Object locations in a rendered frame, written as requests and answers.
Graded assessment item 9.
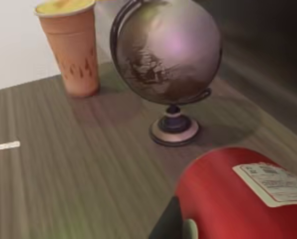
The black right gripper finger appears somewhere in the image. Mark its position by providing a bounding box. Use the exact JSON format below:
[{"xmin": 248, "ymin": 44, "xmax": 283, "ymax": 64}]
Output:
[{"xmin": 148, "ymin": 195, "xmax": 198, "ymax": 239}]

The red cylinder with white label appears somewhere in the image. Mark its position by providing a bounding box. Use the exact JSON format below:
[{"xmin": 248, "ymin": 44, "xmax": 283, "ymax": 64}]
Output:
[{"xmin": 175, "ymin": 146, "xmax": 297, "ymax": 239}]

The silver desk globe on stand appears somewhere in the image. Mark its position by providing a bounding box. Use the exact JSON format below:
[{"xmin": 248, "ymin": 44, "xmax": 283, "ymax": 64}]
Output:
[{"xmin": 110, "ymin": 0, "xmax": 223, "ymax": 147}]

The white tape strip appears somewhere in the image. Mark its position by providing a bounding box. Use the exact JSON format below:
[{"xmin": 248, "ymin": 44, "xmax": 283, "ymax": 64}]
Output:
[{"xmin": 0, "ymin": 140, "xmax": 21, "ymax": 152}]

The orange paper cup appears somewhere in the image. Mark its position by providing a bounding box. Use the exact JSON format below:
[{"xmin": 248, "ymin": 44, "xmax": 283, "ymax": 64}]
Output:
[{"xmin": 33, "ymin": 0, "xmax": 101, "ymax": 98}]

